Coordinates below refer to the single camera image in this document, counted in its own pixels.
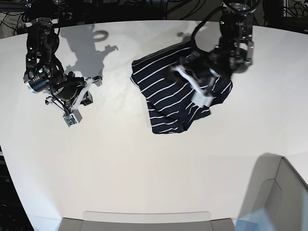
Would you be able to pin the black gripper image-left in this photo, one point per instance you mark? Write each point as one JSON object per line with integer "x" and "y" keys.
{"x": 71, "y": 93}

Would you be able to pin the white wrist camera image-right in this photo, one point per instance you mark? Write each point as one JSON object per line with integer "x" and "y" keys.
{"x": 201, "y": 97}

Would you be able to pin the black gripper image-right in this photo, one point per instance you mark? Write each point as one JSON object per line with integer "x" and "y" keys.
{"x": 199, "y": 66}

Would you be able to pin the navy white striped T-shirt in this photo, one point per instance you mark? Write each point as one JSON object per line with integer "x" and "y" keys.
{"x": 169, "y": 102}

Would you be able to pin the grey bin right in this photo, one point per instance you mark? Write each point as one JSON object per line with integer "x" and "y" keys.
{"x": 276, "y": 198}

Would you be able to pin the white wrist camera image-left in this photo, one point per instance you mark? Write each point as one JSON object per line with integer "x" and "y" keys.
{"x": 74, "y": 117}

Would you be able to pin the grey tray bottom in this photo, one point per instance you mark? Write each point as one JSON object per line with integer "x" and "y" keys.
{"x": 103, "y": 221}

